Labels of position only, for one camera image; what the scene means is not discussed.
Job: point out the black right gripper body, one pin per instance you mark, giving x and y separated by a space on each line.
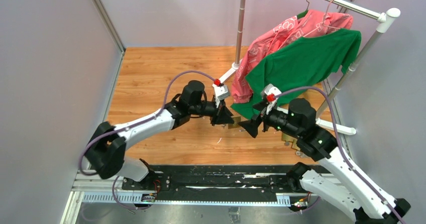
275 119

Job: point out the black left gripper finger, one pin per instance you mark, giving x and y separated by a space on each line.
225 115
217 117

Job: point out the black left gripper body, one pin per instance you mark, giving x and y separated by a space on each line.
208 108

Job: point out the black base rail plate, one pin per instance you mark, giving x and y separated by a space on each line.
217 183

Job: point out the small brass padlock open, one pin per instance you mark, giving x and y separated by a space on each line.
287 139

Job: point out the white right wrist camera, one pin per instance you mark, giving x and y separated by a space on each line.
270 89

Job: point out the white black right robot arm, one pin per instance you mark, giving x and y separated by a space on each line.
358 197

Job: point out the small brass padlock with key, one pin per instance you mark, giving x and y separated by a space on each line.
297 149

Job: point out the pink printed shirt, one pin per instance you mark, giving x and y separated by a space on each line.
311 24

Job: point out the metal clothes rack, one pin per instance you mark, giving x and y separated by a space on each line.
384 22

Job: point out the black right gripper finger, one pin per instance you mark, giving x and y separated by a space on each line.
259 111
251 127

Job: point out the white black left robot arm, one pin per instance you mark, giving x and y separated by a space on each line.
107 148

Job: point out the large brass padlock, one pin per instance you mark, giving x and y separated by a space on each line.
233 125

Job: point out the green t-shirt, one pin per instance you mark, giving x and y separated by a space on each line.
305 62

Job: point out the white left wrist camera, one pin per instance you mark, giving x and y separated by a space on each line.
221 92

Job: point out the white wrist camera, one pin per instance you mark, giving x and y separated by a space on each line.
270 89
221 92

